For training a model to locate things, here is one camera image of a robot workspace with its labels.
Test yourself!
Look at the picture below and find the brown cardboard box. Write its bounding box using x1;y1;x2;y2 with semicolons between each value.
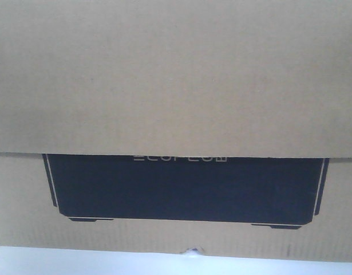
0;1;352;262

